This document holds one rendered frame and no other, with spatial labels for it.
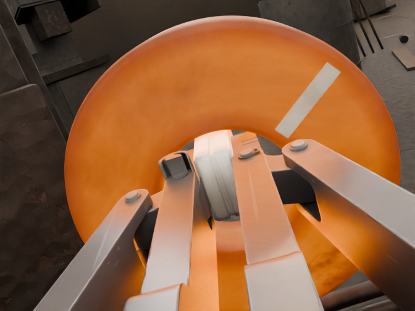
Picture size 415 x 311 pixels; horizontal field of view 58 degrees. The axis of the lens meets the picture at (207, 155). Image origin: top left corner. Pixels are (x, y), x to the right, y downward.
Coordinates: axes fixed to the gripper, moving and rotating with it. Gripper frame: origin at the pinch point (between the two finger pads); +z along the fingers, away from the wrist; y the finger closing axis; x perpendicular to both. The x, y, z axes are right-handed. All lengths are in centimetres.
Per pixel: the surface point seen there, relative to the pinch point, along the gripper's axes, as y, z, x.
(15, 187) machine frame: -21.9, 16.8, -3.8
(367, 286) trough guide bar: 6.0, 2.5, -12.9
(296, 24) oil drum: 51, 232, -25
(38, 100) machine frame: -17.3, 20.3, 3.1
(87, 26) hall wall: -194, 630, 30
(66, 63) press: -180, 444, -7
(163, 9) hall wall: -75, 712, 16
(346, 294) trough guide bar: 4.6, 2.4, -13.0
